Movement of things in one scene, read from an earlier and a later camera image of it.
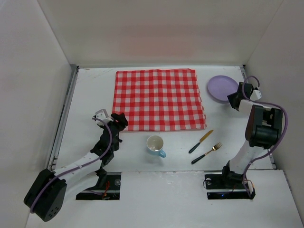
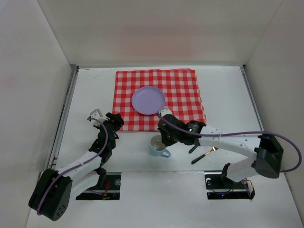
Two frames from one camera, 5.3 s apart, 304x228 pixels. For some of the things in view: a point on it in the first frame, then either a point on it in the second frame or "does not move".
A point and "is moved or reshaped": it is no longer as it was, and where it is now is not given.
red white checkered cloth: (158, 100) does not move
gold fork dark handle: (214, 148) does not move
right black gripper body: (235, 100) -> (165, 128)
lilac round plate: (220, 87) -> (148, 100)
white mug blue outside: (155, 144) is moved or reshaped
